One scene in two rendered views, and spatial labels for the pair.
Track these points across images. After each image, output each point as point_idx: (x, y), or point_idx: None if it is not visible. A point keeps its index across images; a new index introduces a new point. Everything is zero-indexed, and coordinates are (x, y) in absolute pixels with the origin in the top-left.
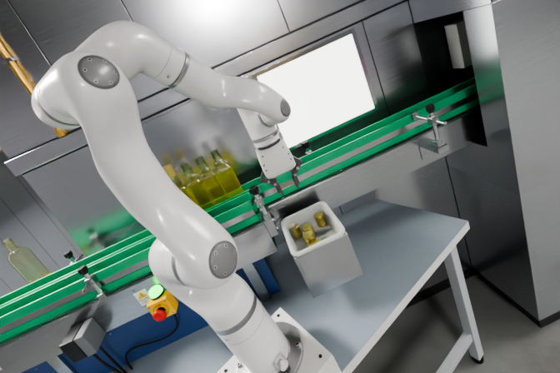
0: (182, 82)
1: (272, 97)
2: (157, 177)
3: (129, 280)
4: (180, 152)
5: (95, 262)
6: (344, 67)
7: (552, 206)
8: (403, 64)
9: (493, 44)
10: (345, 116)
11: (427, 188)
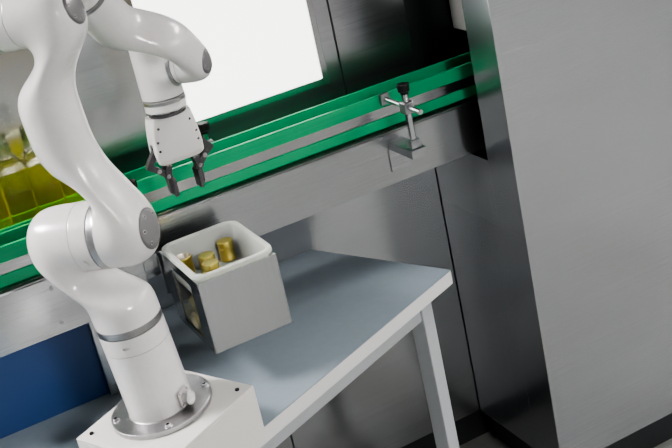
0: (95, 12)
1: (194, 45)
2: (86, 124)
3: None
4: None
5: None
6: (278, 3)
7: (572, 260)
8: (374, 10)
9: (486, 10)
10: (272, 86)
11: (405, 239)
